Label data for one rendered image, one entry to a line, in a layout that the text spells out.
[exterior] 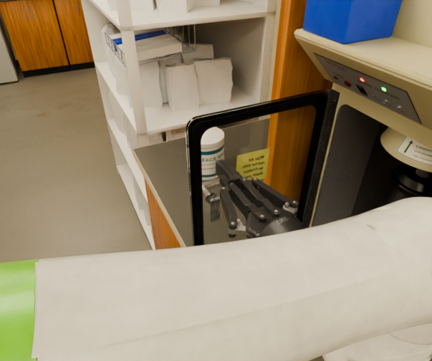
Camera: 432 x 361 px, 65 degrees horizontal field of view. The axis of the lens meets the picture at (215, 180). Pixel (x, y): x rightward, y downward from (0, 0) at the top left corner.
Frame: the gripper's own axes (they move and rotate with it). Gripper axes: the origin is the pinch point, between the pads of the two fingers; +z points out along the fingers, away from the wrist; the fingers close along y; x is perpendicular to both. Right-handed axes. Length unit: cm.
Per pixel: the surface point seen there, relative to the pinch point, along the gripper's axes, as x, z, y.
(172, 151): 34, 65, -10
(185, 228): 33.9, 23.2, 1.2
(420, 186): 2.8, -15.8, -33.6
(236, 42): 13, 122, -68
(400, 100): -17.3, -15.6, -19.2
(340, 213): 24.4, 1.2, -35.3
